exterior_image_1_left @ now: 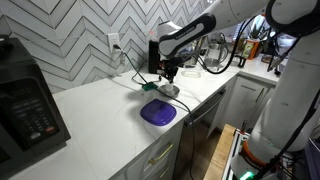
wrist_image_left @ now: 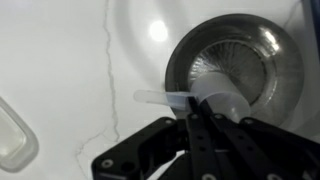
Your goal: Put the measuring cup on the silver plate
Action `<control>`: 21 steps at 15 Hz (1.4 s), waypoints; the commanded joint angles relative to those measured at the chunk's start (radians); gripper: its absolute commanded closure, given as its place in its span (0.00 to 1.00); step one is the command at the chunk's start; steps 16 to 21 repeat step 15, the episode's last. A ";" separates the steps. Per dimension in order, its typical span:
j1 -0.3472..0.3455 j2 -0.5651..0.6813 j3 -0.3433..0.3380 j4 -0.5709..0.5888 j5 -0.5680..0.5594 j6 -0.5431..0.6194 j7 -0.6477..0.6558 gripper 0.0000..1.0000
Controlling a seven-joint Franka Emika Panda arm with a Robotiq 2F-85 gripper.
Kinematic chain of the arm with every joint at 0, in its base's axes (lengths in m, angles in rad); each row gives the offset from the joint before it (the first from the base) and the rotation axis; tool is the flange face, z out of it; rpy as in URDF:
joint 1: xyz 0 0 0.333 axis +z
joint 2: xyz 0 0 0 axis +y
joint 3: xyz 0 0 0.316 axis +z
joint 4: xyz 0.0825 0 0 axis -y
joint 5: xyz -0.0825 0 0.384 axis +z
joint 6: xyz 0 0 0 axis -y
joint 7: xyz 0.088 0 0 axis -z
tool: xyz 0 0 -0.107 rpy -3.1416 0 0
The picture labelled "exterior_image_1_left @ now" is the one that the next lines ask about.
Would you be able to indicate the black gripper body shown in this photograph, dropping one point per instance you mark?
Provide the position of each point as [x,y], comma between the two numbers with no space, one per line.
[172,65]

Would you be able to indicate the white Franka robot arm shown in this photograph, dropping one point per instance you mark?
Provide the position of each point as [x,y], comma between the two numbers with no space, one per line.
[293,100]

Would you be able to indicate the silver metal cup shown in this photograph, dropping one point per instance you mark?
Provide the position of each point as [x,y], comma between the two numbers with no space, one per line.
[176,90]

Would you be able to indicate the clear square plastic container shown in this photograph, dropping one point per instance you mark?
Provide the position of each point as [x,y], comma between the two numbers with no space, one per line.
[191,74]

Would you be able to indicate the small green board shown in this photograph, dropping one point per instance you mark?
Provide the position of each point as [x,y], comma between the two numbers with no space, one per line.
[149,86]

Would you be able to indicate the black and steel coffee maker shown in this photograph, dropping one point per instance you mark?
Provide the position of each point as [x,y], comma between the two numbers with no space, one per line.
[153,56]

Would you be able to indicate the clear plastic bowl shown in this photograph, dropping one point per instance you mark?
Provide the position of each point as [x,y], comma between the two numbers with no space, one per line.
[152,34]

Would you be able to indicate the purple square plastic lid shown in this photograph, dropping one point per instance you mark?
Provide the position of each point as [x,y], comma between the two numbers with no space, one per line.
[158,115]

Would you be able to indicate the grey metal kettle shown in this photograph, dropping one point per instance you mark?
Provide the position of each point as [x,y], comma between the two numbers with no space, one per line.
[216,53]

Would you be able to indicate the amber bottle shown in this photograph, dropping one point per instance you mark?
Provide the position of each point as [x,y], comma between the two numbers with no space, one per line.
[240,42]

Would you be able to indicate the white corner base cabinet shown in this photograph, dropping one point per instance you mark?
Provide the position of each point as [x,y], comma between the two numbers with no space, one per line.
[240,106]

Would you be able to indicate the orange box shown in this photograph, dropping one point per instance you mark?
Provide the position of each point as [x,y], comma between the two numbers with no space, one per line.
[250,49]

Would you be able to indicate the green potted plant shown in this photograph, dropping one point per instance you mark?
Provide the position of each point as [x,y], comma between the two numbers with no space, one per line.
[256,31]

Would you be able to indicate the wooden board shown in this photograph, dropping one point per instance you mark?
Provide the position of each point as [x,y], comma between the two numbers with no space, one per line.
[218,156]

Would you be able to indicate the white drawer cabinet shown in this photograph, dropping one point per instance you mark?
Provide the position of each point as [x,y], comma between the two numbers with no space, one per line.
[140,166]

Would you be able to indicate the small brown dish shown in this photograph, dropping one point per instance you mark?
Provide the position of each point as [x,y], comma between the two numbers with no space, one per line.
[266,59]

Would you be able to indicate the black microwave oven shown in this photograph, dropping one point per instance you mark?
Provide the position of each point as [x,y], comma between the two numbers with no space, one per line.
[26,110]

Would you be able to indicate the white wall outlet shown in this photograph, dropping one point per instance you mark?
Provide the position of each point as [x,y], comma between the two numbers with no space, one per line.
[113,40]

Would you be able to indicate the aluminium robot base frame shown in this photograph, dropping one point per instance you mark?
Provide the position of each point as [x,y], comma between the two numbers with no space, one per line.
[233,146]

